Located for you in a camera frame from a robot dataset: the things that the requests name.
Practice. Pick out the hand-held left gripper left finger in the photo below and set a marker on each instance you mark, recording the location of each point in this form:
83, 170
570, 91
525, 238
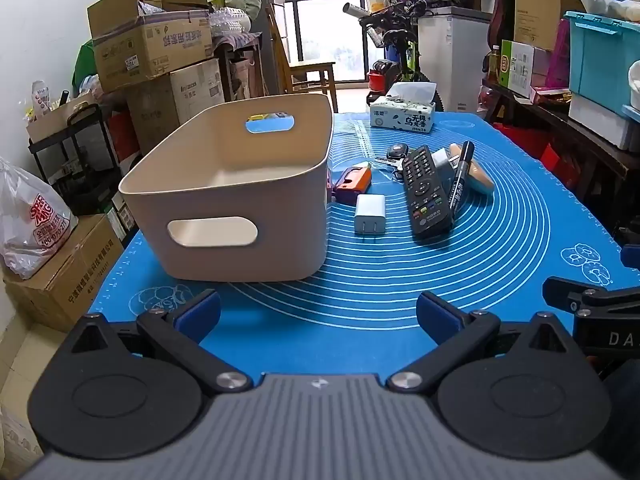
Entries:
202, 312

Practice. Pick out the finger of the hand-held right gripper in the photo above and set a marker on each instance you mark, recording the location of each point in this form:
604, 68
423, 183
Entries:
570, 294

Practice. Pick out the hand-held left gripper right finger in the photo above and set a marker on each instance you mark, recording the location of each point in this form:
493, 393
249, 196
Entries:
434, 316

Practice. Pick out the beige plastic storage bin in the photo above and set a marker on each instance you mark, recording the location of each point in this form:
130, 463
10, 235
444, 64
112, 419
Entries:
225, 265

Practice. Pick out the black remote control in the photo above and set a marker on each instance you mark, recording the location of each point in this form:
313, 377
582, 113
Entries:
425, 195

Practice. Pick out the white charger plug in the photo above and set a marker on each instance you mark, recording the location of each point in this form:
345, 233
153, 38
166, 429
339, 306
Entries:
370, 212

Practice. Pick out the black marker pen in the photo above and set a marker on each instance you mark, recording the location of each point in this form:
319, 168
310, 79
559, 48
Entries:
460, 180

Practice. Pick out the small grey box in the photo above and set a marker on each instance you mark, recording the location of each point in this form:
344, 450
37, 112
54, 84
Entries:
441, 160

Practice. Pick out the black car key bunch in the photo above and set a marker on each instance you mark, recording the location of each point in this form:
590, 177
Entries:
396, 152

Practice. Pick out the blue silicone mat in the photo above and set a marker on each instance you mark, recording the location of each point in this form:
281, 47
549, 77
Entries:
375, 270

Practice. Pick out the low printed cardboard box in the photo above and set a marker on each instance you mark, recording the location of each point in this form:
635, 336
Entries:
75, 280

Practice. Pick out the dark wooden side table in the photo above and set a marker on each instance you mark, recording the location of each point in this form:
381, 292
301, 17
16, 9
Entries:
590, 152

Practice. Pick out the red boxes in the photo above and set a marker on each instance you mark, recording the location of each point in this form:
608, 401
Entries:
540, 152

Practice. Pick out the white storage box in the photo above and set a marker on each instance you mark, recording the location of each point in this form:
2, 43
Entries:
595, 120

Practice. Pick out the black utility cart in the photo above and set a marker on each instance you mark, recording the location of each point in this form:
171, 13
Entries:
85, 170

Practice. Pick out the white red-print plastic bag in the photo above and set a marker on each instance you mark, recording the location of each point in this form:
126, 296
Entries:
30, 220

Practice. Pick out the white tissue box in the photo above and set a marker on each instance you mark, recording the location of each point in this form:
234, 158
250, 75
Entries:
400, 117

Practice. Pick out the large closed cardboard box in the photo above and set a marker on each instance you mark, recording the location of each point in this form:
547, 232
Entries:
175, 105

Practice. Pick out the green white carton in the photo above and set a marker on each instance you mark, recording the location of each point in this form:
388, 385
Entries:
515, 67

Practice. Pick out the teal storage box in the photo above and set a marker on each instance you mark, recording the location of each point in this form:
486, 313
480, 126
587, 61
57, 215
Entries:
600, 55

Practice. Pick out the red bucket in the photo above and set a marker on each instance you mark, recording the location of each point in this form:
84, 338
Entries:
375, 81

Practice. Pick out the small cardboard box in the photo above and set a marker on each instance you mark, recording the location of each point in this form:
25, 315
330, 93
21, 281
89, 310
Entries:
55, 120

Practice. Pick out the white chest freezer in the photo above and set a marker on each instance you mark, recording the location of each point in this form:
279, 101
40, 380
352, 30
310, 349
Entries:
455, 60

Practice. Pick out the wooden chair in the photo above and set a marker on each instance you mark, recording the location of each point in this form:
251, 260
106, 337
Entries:
310, 67

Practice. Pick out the black green bicycle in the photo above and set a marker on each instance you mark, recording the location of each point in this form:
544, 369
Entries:
405, 50

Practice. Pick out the open cardboard box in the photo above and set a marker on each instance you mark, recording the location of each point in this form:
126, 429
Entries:
150, 50

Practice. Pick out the clear plastic bottle pack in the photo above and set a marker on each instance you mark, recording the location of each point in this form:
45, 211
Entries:
230, 21

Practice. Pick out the tall flat cardboard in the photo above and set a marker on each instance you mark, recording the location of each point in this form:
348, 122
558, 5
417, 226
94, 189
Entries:
542, 0

